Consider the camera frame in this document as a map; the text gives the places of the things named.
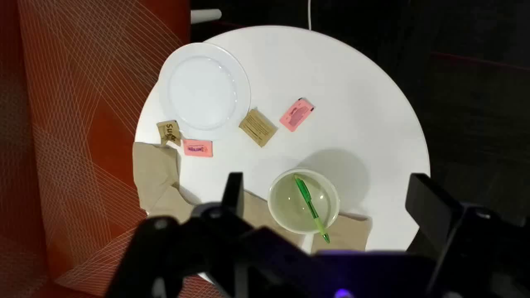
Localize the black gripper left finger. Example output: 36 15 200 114
220 170 245 218

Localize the small tan printed packet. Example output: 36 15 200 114
155 119 184 147

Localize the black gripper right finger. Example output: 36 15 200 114
404 172 472 266

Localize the orange patterned sofa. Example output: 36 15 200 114
0 0 220 298

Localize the white cylindrical plug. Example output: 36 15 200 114
189 6 223 25

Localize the white round plate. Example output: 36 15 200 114
157 41 253 132

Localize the brown sugar packet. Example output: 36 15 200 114
237 106 280 149

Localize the pink sweetener packet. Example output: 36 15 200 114
182 137 215 159
278 96 314 134

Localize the white bowl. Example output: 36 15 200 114
266 167 341 236

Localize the green pen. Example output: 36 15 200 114
293 174 331 245

